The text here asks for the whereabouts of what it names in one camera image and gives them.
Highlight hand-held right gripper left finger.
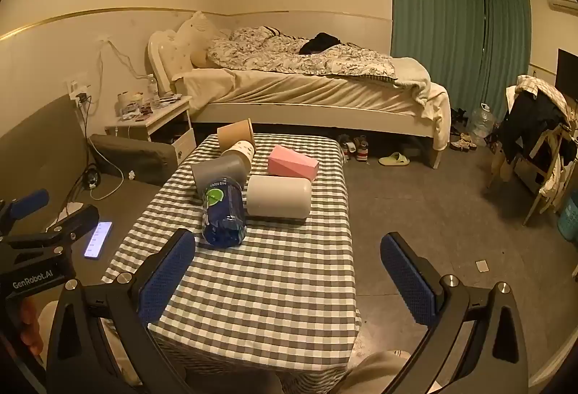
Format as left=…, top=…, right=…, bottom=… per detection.
left=45, top=228, right=197, bottom=394

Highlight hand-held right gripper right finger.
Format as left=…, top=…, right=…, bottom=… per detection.
left=380, top=232, right=530, bottom=394

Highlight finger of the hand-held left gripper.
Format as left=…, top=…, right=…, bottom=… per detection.
left=8, top=189, right=50, bottom=222
left=43, top=204, right=100, bottom=245

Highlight grey plastic cup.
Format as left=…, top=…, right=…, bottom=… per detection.
left=190, top=154, right=247, bottom=201

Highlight large white cup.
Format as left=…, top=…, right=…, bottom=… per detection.
left=246, top=175, right=313, bottom=221

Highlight white patterned paper cup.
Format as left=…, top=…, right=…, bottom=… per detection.
left=223, top=140, right=256, bottom=173

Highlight brown paper cup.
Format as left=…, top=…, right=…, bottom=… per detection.
left=217, top=118, right=256, bottom=151

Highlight person's left hand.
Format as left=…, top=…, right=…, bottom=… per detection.
left=16, top=297, right=46, bottom=361

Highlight smartphone with lit screen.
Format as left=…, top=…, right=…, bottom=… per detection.
left=83, top=221, right=113, bottom=260

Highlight blue bottle with green label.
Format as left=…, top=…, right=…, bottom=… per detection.
left=201, top=178, right=249, bottom=248

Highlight grey cushion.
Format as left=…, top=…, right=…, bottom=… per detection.
left=89, top=133, right=180, bottom=187

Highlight grey white checked tablecloth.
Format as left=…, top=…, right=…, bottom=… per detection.
left=102, top=133, right=363, bottom=386

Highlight light green slipper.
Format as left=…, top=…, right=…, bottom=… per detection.
left=378, top=152, right=411, bottom=167

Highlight white nightstand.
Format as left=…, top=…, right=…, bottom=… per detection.
left=105, top=95, right=197, bottom=166

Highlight pile of small nightstand items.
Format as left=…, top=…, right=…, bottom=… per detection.
left=116, top=90, right=184, bottom=121

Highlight sneakers under bed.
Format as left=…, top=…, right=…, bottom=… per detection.
left=338, top=134, right=372, bottom=162

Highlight beige shoes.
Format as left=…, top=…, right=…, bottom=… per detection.
left=449, top=134, right=478, bottom=152

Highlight pink box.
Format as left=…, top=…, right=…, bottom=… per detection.
left=267, top=145, right=320, bottom=182

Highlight dark shoes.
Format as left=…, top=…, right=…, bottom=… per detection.
left=450, top=107, right=471, bottom=129

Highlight blue basket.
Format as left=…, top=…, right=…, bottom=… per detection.
left=556, top=190, right=578, bottom=248

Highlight large clear water jug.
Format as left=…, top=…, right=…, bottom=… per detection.
left=465, top=103, right=496, bottom=140

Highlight wooden chair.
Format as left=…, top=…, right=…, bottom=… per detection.
left=488, top=123, right=578, bottom=227

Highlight dark jacket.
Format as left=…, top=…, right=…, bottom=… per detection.
left=497, top=91, right=568, bottom=165

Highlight cream blanket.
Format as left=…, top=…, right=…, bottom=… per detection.
left=392, top=57, right=452, bottom=151

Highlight cream bed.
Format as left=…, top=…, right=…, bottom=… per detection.
left=148, top=12, right=452, bottom=170

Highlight cream pillow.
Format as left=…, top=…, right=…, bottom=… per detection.
left=175, top=11, right=231, bottom=69

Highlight plaid shirt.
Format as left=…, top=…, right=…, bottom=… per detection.
left=505, top=75, right=575, bottom=124

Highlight patterned duvet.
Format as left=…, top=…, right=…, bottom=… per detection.
left=205, top=26, right=398, bottom=81

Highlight black clothing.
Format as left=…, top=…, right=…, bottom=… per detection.
left=298, top=33, right=342, bottom=56

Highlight narrow green curtain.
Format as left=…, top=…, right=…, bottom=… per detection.
left=481, top=0, right=532, bottom=120

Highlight black television screen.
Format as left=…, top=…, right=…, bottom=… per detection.
left=555, top=48, right=578, bottom=99

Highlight wide green curtain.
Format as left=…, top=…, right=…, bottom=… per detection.
left=389, top=0, right=487, bottom=115

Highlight white charging cable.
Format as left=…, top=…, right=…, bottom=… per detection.
left=77, top=98, right=125, bottom=201

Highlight wall socket with plugs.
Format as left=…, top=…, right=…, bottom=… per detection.
left=67, top=79, right=94, bottom=102

